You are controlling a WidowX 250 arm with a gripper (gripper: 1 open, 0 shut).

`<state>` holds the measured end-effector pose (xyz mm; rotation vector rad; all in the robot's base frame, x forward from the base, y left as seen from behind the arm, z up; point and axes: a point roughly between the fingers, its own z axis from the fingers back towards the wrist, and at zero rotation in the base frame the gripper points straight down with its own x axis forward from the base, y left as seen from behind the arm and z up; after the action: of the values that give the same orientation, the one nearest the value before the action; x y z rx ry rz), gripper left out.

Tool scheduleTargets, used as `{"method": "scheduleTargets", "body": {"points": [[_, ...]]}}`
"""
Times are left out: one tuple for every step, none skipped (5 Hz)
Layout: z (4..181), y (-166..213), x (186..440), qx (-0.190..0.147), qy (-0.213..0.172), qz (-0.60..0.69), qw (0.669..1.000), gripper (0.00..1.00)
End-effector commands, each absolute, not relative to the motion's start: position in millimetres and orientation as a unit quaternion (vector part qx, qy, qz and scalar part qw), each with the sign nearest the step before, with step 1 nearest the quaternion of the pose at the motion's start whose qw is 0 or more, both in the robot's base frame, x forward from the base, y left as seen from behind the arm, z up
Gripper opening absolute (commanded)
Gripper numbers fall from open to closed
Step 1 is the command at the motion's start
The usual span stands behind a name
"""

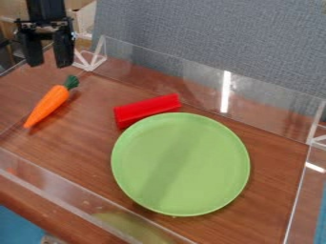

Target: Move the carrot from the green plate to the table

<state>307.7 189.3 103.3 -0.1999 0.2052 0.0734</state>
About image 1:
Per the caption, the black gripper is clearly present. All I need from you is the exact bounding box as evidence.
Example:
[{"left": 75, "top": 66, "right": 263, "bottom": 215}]
[{"left": 13, "top": 17, "right": 76, "bottom": 68}]

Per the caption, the orange toy carrot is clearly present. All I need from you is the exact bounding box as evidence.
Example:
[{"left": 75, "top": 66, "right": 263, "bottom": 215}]
[{"left": 23, "top": 75, "right": 79, "bottom": 129}]

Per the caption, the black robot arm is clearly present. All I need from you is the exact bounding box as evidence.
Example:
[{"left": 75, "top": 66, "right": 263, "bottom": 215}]
[{"left": 13, "top": 0, "right": 76, "bottom": 68}]

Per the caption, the green plate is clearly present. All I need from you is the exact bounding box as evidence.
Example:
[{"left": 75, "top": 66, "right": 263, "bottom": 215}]
[{"left": 111, "top": 112, "right": 251, "bottom": 216}]

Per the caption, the wooden shelf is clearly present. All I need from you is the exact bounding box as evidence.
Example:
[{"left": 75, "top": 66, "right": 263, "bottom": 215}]
[{"left": 0, "top": 15, "right": 19, "bottom": 49}]

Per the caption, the cardboard box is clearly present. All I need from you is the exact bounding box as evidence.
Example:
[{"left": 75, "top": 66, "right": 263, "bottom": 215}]
[{"left": 0, "top": 0, "right": 96, "bottom": 33}]

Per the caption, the red block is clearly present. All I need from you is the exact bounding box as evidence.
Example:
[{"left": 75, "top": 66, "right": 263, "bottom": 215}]
[{"left": 114, "top": 93, "right": 181, "bottom": 129}]

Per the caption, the clear acrylic corner bracket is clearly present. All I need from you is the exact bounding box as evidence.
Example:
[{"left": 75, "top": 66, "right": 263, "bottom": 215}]
[{"left": 72, "top": 36, "right": 107, "bottom": 71}]

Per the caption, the clear acrylic tray wall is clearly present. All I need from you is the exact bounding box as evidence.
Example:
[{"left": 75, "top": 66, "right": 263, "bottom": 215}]
[{"left": 0, "top": 38, "right": 326, "bottom": 244}]

